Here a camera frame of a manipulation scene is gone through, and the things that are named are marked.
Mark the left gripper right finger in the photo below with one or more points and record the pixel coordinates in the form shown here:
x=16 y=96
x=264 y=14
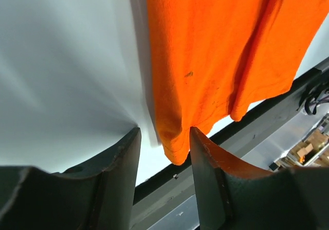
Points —
x=234 y=194

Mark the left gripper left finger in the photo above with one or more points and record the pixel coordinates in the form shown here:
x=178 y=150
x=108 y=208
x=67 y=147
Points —
x=95 y=194

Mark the orange t shirt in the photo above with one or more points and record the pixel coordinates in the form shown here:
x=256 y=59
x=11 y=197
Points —
x=214 y=58

